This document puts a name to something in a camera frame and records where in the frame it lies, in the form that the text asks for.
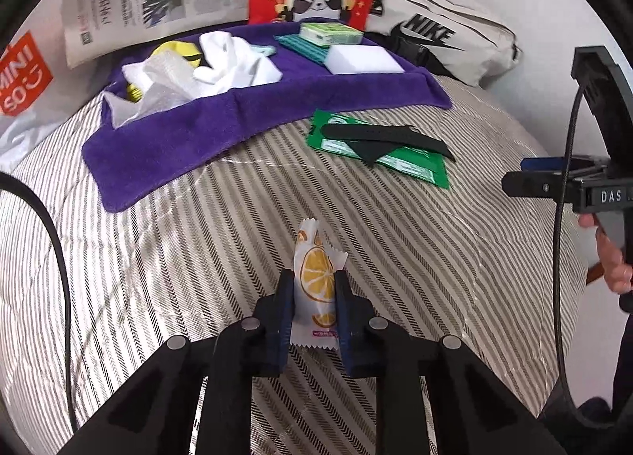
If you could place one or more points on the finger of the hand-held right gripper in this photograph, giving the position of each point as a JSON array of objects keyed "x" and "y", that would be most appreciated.
[
  {"x": 534, "y": 184},
  {"x": 544, "y": 164}
]

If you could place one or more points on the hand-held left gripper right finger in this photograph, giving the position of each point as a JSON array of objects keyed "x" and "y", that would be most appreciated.
[{"x": 347, "y": 331}]

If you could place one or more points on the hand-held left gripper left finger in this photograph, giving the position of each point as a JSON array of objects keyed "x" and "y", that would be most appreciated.
[{"x": 283, "y": 321}]

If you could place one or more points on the lemon print candy packet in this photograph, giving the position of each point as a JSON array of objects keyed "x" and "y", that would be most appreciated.
[{"x": 316, "y": 282}]

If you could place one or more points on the white foam sponge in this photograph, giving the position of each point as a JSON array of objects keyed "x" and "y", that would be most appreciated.
[{"x": 363, "y": 59}]

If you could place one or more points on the green tissue pack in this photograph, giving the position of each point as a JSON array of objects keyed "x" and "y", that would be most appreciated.
[{"x": 331, "y": 33}]

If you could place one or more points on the white tissue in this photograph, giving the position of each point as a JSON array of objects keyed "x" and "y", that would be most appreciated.
[{"x": 237, "y": 64}]

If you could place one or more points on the white embossed paper towel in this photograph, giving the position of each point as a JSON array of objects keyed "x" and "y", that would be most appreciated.
[{"x": 158, "y": 84}]

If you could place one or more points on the person's right hand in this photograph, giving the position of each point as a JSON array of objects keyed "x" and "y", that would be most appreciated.
[{"x": 615, "y": 272}]

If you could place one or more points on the striped bed sheet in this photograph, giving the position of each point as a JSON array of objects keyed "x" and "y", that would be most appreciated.
[{"x": 198, "y": 262}]

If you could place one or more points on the flat green packet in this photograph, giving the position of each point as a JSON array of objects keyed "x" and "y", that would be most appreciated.
[{"x": 415, "y": 163}]

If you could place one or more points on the white waist bag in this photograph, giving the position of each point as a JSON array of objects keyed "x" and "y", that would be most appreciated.
[{"x": 445, "y": 29}]

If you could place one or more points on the purple towel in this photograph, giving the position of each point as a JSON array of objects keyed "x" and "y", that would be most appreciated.
[{"x": 198, "y": 128}]

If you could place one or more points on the person's dark clothing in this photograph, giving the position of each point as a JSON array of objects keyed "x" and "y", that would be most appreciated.
[{"x": 608, "y": 420}]

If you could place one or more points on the white plastic shopping bag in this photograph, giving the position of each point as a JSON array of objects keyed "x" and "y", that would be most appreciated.
[{"x": 22, "y": 84}]

